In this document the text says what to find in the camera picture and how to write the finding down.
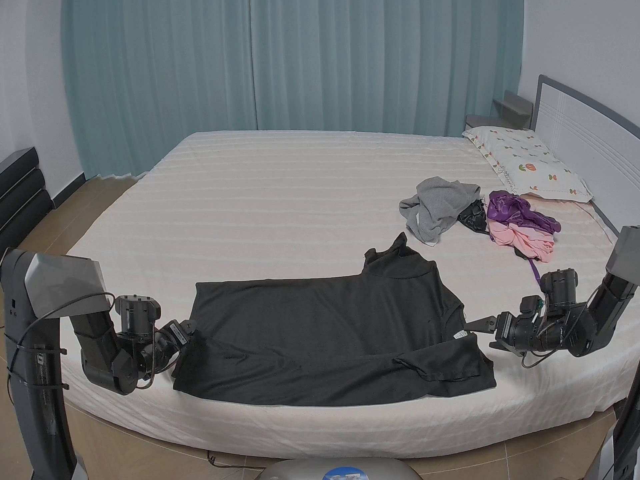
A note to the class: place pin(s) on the blue-green curtain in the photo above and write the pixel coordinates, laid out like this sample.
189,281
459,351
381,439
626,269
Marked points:
390,48
160,68

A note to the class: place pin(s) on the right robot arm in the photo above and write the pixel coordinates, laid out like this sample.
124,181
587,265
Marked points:
600,308

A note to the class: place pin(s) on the pink garment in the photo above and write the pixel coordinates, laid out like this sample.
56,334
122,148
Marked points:
525,240

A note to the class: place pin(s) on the purple garment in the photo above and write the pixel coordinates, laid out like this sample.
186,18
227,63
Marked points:
515,210

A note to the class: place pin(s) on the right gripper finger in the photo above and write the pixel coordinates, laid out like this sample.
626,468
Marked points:
482,325

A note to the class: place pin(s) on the black T-shirt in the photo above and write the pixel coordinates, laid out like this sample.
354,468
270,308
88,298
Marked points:
325,338

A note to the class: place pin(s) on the black chest of drawers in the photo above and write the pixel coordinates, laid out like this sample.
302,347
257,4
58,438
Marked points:
20,198

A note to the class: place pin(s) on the bed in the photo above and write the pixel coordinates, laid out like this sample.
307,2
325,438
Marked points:
275,188

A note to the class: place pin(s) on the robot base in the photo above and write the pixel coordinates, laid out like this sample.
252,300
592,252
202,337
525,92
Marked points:
340,470

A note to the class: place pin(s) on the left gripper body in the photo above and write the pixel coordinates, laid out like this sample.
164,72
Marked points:
172,345

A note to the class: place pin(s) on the grey garment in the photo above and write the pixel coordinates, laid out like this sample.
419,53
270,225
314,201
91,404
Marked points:
437,208

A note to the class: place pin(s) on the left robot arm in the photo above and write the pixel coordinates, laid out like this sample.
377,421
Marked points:
65,278

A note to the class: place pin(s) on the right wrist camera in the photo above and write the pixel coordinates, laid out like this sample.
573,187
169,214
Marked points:
531,307

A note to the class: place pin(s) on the small black garment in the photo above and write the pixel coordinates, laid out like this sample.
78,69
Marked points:
474,216

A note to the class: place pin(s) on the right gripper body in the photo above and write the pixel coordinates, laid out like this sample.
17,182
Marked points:
520,335

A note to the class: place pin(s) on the grey bedside table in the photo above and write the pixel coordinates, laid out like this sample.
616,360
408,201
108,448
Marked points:
505,110

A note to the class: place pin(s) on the white printed pillow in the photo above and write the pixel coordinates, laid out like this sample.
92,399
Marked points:
530,162

